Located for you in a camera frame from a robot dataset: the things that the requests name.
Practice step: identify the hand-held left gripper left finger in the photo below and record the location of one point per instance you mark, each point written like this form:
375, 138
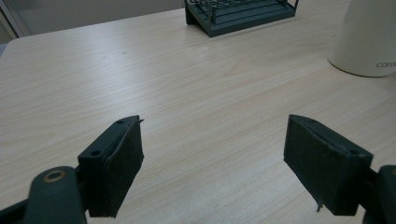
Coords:
113, 174

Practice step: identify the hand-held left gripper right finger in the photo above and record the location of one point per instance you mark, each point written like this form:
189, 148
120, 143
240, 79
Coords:
323, 171

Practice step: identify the dark green metal rack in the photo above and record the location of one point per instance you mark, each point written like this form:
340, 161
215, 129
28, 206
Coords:
239, 14

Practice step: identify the cream white kettle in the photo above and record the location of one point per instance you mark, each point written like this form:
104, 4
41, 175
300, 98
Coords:
365, 37

